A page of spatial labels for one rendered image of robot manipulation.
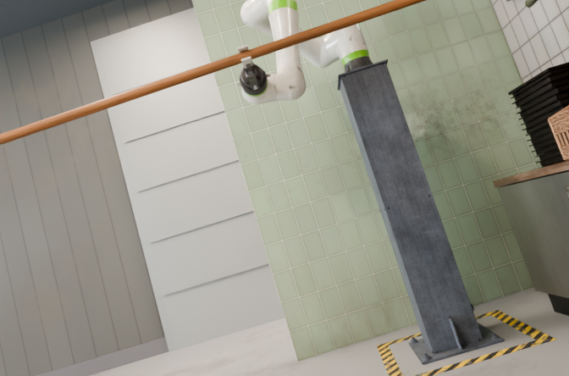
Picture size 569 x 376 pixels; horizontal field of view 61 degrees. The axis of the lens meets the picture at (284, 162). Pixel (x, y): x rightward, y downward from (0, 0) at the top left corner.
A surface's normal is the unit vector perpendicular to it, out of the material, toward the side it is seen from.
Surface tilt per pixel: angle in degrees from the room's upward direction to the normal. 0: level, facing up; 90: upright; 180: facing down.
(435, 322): 90
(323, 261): 90
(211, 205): 90
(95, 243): 90
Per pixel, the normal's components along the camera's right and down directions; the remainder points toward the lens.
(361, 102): -0.09, -0.13
